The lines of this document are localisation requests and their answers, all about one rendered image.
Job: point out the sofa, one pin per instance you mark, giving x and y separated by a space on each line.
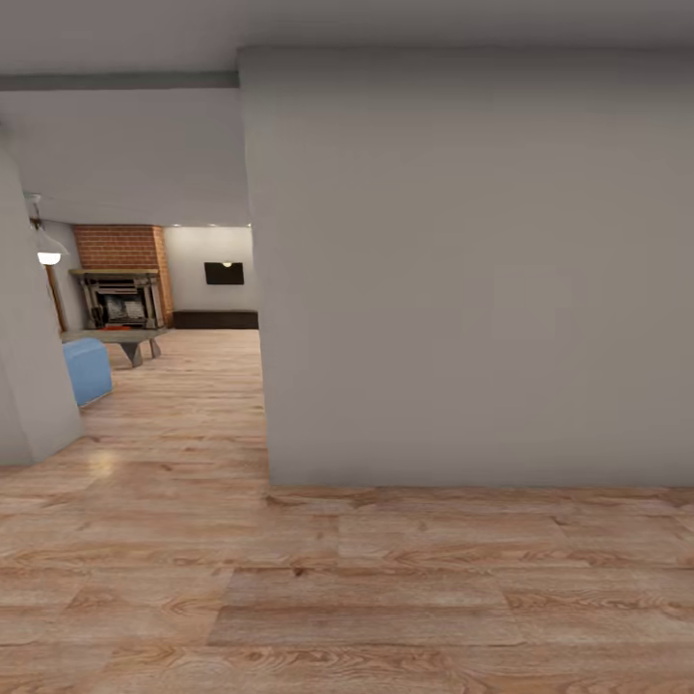
88 368

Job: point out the coffee table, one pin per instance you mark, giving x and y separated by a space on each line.
129 341

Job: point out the wood fireplace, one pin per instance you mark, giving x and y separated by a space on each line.
122 299

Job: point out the cabinet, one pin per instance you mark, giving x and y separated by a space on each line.
214 319

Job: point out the room light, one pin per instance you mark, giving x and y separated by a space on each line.
44 244

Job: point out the wall mounted tv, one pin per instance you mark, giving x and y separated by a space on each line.
224 273

